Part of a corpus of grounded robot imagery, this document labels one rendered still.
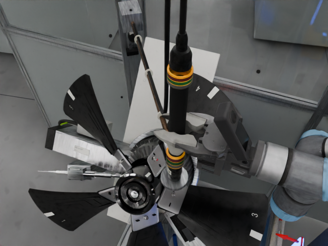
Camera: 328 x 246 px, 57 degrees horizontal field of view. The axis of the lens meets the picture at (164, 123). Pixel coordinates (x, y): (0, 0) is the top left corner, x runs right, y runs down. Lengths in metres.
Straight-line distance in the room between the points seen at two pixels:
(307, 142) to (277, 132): 0.86
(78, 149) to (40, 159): 1.46
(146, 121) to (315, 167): 0.64
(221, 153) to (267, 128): 1.05
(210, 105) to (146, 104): 0.34
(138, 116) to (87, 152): 0.22
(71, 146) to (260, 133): 0.98
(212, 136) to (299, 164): 0.16
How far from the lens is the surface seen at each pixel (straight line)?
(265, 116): 1.56
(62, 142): 1.11
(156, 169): 0.85
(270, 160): 0.59
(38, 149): 2.59
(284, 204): 0.69
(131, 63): 1.37
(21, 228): 2.30
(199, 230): 0.86
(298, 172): 0.60
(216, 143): 0.59
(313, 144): 0.76
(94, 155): 1.06
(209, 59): 1.02
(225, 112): 0.53
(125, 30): 1.13
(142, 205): 0.86
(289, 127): 1.59
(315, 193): 0.62
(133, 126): 1.10
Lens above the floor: 1.98
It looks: 51 degrees down
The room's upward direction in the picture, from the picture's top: straight up
